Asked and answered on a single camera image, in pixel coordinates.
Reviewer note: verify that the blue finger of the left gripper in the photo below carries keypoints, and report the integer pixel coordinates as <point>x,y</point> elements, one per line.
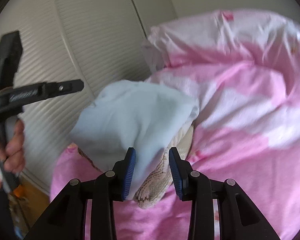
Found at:
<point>11,50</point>
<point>45,90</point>

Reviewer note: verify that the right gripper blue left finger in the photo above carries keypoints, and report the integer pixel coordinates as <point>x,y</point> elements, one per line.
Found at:
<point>127,173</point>

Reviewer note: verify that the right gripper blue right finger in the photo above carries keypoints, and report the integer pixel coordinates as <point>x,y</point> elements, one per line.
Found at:
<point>178,172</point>

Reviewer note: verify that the light blue long-sleeve shirt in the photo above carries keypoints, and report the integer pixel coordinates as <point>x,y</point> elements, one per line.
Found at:
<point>141,115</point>

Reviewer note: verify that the brown plaid folded clothes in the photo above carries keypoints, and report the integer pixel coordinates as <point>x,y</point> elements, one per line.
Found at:
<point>162,172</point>

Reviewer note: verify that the person's left hand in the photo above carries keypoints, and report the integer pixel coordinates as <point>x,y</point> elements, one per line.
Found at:
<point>13,153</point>

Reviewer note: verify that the pink floral duvet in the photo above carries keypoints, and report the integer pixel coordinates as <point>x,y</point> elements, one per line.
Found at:
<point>244,69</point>

